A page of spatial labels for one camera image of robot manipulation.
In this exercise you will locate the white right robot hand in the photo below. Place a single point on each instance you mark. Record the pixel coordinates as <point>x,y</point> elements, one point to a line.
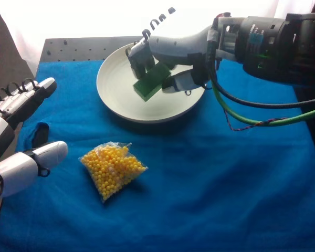
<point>173,46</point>

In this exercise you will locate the white round plate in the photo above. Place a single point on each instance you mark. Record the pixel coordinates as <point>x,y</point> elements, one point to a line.
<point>126,105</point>

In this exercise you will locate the blue cloth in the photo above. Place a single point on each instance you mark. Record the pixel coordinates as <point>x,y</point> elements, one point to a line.
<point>199,183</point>

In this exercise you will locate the white backdrop sheet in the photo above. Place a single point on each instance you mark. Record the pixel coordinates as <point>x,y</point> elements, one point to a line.
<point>68,18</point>

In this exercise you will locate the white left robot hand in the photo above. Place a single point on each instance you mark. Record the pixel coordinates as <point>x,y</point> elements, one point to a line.
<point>15,168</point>

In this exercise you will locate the green cube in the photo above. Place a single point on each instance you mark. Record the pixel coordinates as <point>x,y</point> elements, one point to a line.
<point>149,84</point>

